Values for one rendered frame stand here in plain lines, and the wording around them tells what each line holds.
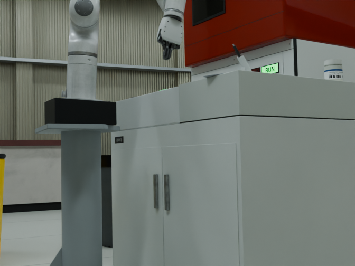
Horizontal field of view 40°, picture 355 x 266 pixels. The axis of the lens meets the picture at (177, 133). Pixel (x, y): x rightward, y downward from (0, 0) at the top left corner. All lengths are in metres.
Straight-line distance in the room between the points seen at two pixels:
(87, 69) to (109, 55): 8.20
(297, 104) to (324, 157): 0.23
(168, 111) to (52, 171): 5.05
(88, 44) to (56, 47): 7.96
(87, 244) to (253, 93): 0.87
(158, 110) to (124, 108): 0.30
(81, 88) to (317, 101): 0.90
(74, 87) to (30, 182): 4.93
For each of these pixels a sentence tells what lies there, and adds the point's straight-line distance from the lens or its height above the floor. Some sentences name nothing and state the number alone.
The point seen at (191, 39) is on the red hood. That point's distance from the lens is 2.84.
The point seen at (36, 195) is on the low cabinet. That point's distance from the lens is 6.85.
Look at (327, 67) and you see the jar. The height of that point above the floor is 1.03.
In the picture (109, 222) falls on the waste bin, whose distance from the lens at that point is 3.83.
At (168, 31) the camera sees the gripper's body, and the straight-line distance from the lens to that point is 2.03.
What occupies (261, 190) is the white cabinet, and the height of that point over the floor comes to 0.57.
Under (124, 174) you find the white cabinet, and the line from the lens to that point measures 2.24.
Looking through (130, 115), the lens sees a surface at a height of 0.88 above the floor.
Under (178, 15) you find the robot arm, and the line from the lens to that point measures 2.06.
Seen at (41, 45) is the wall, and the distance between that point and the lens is 9.90.
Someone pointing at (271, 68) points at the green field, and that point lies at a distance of 2.37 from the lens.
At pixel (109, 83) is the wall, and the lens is 10.06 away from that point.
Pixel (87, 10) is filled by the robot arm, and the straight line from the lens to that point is 1.96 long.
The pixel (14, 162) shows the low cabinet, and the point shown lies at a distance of 6.80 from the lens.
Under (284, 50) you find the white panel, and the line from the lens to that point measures 2.33.
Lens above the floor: 0.69
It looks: 3 degrees up
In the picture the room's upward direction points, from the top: 1 degrees counter-clockwise
